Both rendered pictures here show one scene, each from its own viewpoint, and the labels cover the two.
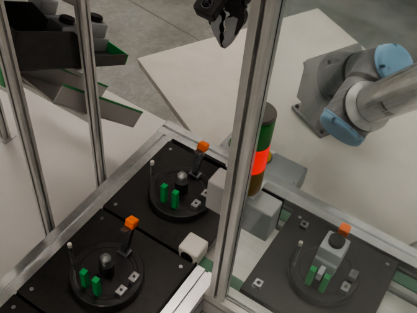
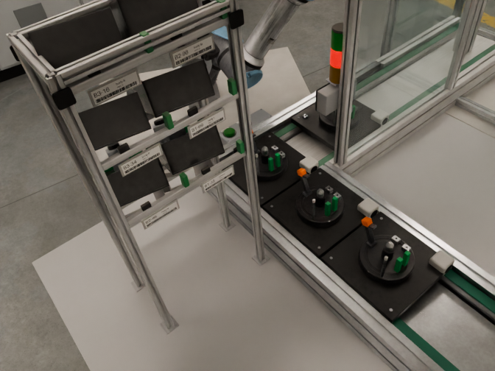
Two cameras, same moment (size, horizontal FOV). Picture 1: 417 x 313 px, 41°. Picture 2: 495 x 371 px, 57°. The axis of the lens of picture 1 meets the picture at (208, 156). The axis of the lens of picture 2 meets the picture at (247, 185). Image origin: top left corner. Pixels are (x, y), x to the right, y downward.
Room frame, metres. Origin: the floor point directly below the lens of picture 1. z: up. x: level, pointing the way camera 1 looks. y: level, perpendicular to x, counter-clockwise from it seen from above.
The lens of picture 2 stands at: (0.31, 1.00, 2.00)
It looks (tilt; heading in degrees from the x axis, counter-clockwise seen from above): 47 degrees down; 299
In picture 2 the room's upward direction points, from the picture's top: 7 degrees counter-clockwise
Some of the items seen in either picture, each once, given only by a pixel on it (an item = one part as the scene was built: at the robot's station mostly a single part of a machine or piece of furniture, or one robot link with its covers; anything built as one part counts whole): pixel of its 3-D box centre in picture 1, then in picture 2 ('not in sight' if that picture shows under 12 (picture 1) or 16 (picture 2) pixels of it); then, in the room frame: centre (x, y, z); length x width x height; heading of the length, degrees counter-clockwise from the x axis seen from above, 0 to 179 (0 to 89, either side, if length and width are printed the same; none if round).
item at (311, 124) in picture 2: not in sight; (338, 120); (0.59, -0.25, 0.96); 0.24 x 0.24 x 0.02; 62
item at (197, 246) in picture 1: (181, 184); (265, 155); (0.75, 0.05, 1.01); 0.24 x 0.24 x 0.13; 62
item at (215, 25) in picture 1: (223, 22); not in sight; (0.98, 0.00, 1.27); 0.06 x 0.03 x 0.09; 152
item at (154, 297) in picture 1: (106, 266); (320, 198); (0.53, 0.17, 1.01); 0.24 x 0.24 x 0.13; 62
